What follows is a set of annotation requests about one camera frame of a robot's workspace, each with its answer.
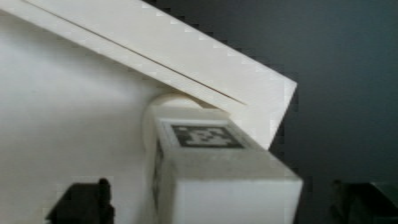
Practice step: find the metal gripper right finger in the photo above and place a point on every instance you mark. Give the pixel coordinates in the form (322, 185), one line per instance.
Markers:
(364, 203)

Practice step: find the white leg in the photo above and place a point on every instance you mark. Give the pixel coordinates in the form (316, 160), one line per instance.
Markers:
(221, 183)

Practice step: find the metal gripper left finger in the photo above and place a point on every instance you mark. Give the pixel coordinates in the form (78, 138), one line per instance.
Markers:
(84, 206)

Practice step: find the white square tabletop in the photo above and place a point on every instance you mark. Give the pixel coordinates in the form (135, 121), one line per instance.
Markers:
(96, 55)

